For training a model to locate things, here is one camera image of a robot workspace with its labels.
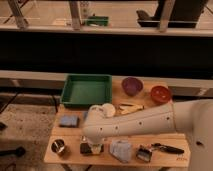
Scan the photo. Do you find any black handled tool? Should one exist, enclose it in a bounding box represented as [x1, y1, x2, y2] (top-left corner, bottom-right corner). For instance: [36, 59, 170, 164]
[151, 143, 185, 154]

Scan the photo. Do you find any red bowl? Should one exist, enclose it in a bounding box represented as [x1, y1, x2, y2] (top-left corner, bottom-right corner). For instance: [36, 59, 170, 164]
[150, 86, 172, 104]

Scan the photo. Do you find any green box on far shelf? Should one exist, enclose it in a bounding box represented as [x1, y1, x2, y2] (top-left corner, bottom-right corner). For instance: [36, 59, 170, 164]
[86, 16, 109, 26]

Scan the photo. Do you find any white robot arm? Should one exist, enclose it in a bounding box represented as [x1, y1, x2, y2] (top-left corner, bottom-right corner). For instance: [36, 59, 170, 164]
[82, 99, 213, 171]

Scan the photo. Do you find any green plastic tray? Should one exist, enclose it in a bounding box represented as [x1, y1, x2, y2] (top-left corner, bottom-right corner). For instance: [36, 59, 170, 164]
[60, 74, 112, 108]

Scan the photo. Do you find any blue sponge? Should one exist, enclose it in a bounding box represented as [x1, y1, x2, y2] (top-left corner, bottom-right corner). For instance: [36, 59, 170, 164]
[59, 116, 78, 127]

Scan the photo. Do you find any metal cup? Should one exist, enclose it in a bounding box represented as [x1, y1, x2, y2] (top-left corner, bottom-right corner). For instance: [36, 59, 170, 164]
[51, 139, 66, 156]

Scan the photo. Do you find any black eraser block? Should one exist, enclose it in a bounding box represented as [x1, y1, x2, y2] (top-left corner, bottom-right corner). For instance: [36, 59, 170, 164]
[79, 142, 105, 156]

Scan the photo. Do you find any white cup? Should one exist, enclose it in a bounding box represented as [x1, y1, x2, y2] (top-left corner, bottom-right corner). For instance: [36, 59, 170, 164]
[102, 103, 116, 117]

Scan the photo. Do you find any black object on far shelf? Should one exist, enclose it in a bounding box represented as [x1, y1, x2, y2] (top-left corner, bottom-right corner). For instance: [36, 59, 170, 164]
[136, 0, 209, 28]

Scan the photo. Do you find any purple bowl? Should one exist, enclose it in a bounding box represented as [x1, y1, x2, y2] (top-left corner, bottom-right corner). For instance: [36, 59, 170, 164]
[122, 77, 143, 96]

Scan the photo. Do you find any light blue cloth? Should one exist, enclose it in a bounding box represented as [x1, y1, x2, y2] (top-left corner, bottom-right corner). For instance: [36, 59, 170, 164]
[109, 140, 132, 163]

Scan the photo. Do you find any black binder clip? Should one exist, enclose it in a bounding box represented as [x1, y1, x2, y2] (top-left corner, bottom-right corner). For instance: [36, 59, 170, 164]
[136, 146, 152, 163]

